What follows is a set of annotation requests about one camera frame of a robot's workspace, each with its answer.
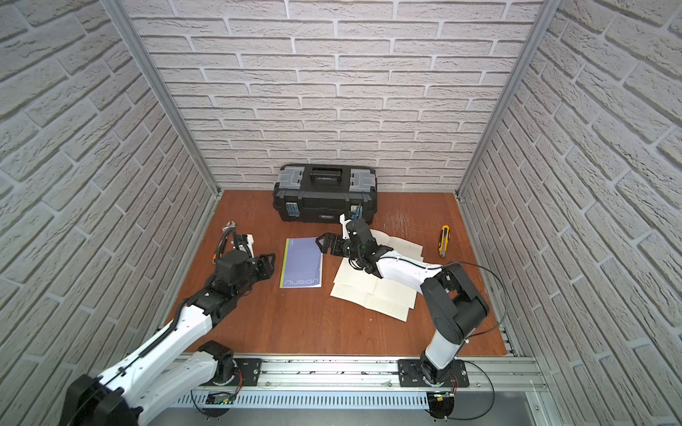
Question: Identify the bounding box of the purple cover notebook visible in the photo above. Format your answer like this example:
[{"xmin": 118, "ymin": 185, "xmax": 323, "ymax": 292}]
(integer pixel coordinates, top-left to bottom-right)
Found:
[{"xmin": 280, "ymin": 238, "xmax": 323, "ymax": 289}]

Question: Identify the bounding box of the green cover notebook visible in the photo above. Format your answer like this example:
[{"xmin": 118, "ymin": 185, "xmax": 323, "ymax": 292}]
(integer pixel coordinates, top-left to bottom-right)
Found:
[{"xmin": 330, "ymin": 260, "xmax": 417, "ymax": 322}]

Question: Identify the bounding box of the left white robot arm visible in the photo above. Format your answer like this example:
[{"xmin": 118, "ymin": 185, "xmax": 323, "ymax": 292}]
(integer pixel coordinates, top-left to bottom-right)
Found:
[{"xmin": 60, "ymin": 229, "xmax": 276, "ymax": 425}]

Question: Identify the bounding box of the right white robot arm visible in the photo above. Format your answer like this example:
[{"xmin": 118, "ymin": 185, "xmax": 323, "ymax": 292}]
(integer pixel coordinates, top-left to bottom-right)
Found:
[{"xmin": 315, "ymin": 218, "xmax": 490, "ymax": 385}]

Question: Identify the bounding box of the open white lined notebook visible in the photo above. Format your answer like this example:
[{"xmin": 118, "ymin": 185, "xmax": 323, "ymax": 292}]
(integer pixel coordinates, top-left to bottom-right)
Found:
[{"xmin": 371, "ymin": 229, "xmax": 424, "ymax": 262}]

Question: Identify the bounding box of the black plastic toolbox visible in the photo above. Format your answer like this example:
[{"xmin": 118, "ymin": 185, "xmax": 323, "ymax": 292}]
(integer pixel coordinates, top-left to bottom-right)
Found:
[{"xmin": 273, "ymin": 163, "xmax": 378, "ymax": 224}]

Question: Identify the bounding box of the yellow utility knife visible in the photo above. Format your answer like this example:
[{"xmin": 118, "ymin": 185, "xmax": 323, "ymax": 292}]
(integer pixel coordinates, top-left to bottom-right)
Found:
[{"xmin": 438, "ymin": 225, "xmax": 451, "ymax": 257}]

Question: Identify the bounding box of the orange handled adjustable wrench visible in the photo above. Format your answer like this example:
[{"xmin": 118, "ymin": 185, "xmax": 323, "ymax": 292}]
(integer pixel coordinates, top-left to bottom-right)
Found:
[{"xmin": 212, "ymin": 221, "xmax": 236, "ymax": 264}]

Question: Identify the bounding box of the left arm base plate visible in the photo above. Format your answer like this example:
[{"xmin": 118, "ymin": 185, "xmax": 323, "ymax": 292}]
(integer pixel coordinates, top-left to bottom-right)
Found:
[{"xmin": 205, "ymin": 358, "xmax": 263, "ymax": 387}]

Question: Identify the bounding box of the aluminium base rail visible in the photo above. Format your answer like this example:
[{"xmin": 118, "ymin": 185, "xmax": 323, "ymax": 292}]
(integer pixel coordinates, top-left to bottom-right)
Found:
[{"xmin": 172, "ymin": 354, "xmax": 549, "ymax": 410}]

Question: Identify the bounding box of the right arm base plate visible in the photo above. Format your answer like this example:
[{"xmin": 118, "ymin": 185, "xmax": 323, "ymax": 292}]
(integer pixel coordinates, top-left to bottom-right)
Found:
[{"xmin": 397, "ymin": 357, "xmax": 470, "ymax": 388}]

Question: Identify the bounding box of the left aluminium corner post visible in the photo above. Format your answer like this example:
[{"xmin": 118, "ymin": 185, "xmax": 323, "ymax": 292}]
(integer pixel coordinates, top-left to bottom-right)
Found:
[{"xmin": 101, "ymin": 0, "xmax": 221, "ymax": 198}]

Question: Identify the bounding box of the aluminium corner post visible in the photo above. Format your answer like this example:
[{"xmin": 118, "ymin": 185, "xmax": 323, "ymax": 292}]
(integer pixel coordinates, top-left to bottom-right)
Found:
[
  {"xmin": 455, "ymin": 0, "xmax": 561, "ymax": 201},
  {"xmin": 101, "ymin": 0, "xmax": 221, "ymax": 198}
]

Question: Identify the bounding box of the right aluminium corner post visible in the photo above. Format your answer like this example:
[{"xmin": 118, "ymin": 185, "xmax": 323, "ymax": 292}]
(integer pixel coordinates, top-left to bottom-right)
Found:
[{"xmin": 455, "ymin": 0, "xmax": 561, "ymax": 201}]

